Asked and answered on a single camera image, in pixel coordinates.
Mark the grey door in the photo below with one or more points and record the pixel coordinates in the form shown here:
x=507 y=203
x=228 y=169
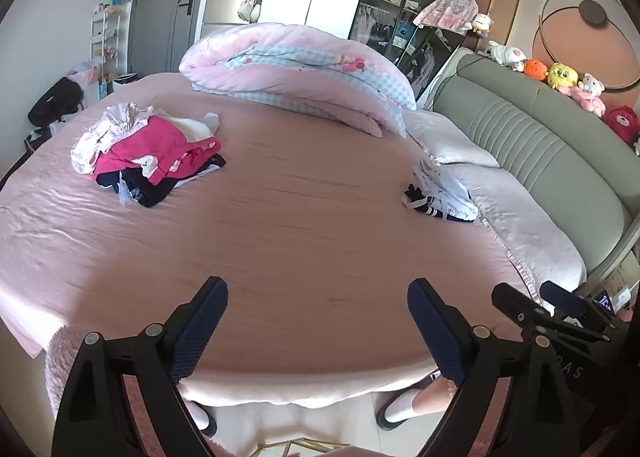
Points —
x=170 y=2

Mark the person's left foot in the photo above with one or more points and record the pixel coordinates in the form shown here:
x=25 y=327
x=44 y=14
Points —
x=205 y=424

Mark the white handbag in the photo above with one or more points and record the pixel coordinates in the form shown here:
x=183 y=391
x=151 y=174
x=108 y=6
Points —
x=248 y=7

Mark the brown wall disc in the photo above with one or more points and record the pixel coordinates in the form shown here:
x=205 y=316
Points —
x=593 y=12

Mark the dark navy garment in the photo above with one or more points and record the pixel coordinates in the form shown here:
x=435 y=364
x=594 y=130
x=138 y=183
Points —
x=150 y=192

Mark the pale pink pillow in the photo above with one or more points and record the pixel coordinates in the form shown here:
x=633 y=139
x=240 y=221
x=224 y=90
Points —
x=450 y=137
x=520 y=227

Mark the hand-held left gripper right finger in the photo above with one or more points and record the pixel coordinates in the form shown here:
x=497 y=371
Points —
x=440 y=337

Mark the yellow plush toy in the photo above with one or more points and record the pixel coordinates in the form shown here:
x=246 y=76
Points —
x=562 y=76

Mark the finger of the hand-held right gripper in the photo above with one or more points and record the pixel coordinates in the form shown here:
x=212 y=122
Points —
x=562 y=297
x=520 y=304

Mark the red plush toy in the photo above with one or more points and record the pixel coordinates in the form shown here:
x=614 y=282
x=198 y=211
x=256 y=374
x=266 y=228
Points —
x=622 y=119

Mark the green padded headboard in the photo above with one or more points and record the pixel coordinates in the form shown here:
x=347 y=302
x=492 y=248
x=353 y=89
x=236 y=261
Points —
x=540 y=147

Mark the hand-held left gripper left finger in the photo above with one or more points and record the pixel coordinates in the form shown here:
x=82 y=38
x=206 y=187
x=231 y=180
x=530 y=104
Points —
x=200 y=332

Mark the white T-shirt black collar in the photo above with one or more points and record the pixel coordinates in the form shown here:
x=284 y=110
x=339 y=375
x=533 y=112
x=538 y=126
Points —
x=445 y=187

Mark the white shelf rack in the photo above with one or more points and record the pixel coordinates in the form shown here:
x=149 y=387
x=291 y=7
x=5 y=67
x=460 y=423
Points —
x=106 y=44

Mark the pink cartoon jacket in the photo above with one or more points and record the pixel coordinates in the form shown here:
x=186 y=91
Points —
x=447 y=12

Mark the white appliance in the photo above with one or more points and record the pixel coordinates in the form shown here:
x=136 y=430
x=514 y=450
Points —
x=125 y=81

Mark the round pink bed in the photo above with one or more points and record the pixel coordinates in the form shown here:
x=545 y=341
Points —
x=300 y=227

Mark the person's right foot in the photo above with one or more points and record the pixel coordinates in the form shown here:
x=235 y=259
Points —
x=400 y=409

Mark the black bag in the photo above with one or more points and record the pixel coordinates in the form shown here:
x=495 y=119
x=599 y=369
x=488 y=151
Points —
x=55 y=102

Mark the small white yellow plush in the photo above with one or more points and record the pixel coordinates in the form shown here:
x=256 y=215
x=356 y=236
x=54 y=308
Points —
x=481 y=23

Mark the navy striped folded garment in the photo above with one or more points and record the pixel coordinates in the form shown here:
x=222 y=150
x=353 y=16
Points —
x=415 y=194

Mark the white lying plush toy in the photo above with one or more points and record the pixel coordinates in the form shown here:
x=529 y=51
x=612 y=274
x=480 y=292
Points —
x=506 y=54

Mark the pink fluffy robe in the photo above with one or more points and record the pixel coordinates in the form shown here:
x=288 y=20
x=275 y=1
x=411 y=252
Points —
x=65 y=342

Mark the orange plush toy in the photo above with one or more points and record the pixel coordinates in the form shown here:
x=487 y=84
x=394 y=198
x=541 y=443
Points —
x=535 y=69

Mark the cardboard box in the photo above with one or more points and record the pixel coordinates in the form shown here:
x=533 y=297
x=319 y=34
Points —
x=617 y=282

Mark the cream garment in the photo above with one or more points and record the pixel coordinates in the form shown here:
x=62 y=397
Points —
x=197 y=127

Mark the pink checked quilt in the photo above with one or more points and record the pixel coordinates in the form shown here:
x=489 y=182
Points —
x=300 y=67

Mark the person's foot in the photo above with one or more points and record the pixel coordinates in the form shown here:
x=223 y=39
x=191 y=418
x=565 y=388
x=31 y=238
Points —
x=400 y=409
x=205 y=424

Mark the pink white plush toy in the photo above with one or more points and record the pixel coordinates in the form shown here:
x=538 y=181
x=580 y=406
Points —
x=591 y=92

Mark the pale printed garment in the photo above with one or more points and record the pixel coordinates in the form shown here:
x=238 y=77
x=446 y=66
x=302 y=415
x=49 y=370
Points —
x=110 y=132

